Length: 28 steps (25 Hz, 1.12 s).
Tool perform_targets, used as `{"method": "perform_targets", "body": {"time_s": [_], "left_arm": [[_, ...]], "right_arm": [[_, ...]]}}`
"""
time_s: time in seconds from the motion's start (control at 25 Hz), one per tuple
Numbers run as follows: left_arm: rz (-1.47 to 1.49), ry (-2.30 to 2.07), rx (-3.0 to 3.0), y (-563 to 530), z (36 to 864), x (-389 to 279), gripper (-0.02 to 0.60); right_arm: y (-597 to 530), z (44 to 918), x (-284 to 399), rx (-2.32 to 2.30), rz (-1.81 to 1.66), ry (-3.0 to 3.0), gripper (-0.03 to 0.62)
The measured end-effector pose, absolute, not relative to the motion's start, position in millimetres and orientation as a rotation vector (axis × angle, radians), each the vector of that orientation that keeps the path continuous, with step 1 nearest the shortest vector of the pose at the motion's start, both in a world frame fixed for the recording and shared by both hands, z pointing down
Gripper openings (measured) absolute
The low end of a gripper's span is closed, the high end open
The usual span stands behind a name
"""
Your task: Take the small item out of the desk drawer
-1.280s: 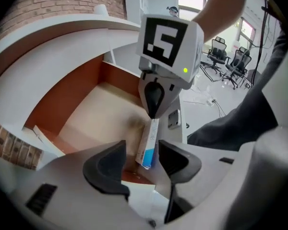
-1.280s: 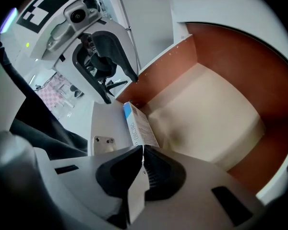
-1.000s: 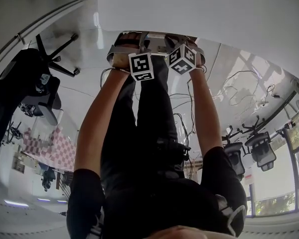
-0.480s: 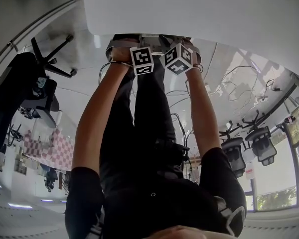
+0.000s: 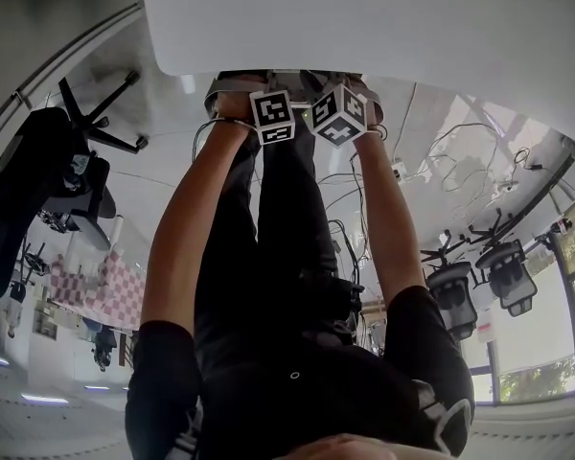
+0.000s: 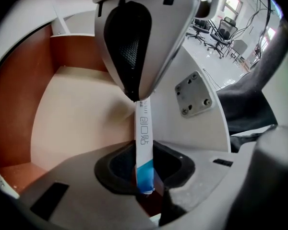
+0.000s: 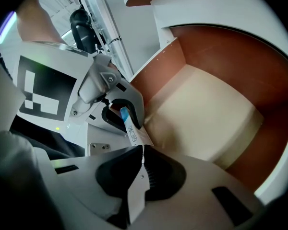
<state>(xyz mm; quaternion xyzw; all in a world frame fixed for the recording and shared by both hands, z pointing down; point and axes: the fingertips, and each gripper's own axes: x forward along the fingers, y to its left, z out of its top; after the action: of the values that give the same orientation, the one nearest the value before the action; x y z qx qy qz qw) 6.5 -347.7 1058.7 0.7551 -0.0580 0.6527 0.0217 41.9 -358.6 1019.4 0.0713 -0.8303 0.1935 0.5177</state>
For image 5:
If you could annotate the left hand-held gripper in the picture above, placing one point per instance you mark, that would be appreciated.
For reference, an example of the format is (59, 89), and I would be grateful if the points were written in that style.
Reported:
(273, 115)

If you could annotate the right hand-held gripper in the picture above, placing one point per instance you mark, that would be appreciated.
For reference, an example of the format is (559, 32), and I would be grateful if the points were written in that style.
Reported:
(339, 115)

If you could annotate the person's left forearm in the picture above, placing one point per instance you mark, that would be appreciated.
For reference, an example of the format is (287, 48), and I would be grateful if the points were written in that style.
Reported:
(191, 218)

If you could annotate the person's right forearm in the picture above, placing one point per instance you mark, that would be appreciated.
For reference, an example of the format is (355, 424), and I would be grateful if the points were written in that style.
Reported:
(388, 218)

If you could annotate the white desk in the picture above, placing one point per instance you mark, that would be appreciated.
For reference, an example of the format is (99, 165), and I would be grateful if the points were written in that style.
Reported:
(364, 22)

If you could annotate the white power strip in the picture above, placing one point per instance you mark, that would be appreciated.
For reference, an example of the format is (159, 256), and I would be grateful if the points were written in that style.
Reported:
(397, 169)

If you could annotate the person's black trousers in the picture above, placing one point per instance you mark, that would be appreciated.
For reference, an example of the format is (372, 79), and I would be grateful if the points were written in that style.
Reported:
(287, 237)

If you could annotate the black belt pack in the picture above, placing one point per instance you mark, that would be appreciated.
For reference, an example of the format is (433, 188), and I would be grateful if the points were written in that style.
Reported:
(333, 300)

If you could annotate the white paper roll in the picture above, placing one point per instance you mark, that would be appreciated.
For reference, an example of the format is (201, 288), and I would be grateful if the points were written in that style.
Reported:
(118, 232)

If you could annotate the black mesh office chair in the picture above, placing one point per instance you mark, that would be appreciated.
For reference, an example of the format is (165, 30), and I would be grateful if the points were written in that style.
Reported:
(510, 271)
(453, 295)

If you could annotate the pink checkered cloth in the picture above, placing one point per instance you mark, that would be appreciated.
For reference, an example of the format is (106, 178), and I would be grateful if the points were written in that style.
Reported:
(120, 290)

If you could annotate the large black office chair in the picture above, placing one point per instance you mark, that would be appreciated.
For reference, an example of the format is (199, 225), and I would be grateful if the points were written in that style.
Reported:
(33, 175)

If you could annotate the person's black shirt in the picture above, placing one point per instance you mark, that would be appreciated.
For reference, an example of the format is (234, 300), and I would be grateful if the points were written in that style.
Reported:
(292, 400)

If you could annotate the window frame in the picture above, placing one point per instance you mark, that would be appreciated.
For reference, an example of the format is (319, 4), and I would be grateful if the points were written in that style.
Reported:
(563, 276)

